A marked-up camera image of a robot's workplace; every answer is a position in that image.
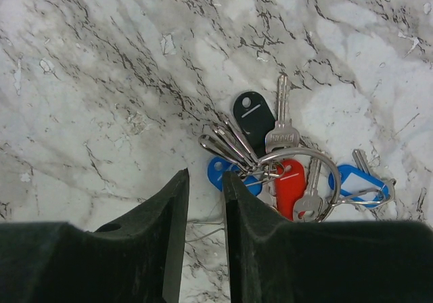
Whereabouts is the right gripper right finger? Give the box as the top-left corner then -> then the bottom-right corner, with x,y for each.
223,172 -> 432,302

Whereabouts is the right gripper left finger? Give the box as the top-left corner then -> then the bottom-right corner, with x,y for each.
1,169 -> 189,302

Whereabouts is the keyring with key bunch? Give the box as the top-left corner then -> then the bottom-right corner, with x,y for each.
198,74 -> 342,222

